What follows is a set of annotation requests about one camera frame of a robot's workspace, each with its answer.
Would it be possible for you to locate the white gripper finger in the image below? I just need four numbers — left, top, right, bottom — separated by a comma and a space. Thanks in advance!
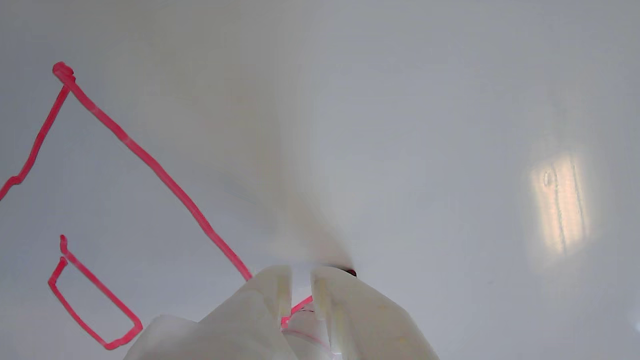
310, 266, 441, 360
124, 264, 293, 360

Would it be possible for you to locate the white whiteboard with metal frame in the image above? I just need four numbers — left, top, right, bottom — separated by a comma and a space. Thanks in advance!
0, 0, 640, 360

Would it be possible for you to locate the red whiteboard marker pen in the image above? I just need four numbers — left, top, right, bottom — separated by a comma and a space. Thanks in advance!
281, 267, 358, 360

